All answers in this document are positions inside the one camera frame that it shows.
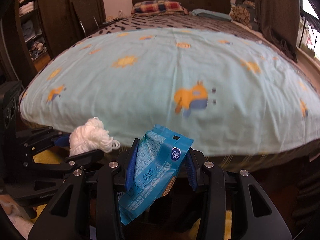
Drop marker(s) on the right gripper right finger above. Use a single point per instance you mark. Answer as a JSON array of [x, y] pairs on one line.
[[253, 214]]

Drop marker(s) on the teal pillow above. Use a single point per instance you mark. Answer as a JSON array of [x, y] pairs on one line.
[[211, 14]]

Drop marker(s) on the left hand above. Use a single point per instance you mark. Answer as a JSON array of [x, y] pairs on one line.
[[10, 206]]

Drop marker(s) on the brown curtain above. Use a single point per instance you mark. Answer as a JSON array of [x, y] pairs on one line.
[[278, 21]]

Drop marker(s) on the dark wooden wardrobe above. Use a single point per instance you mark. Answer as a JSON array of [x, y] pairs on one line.
[[62, 22]]

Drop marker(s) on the plaid pillow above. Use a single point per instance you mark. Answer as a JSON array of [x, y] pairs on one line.
[[158, 7]]

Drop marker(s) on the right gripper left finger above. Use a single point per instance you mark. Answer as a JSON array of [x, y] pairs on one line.
[[88, 197]]

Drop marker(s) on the blue wet wipes packet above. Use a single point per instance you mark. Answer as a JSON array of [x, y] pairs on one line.
[[160, 156]]

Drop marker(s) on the light blue cartoon sheet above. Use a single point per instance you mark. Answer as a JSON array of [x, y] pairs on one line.
[[229, 94]]

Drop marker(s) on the brown patterned cushion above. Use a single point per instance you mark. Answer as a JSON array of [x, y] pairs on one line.
[[244, 13]]

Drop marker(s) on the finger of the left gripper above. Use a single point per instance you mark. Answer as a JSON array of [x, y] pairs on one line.
[[60, 139], [85, 158]]

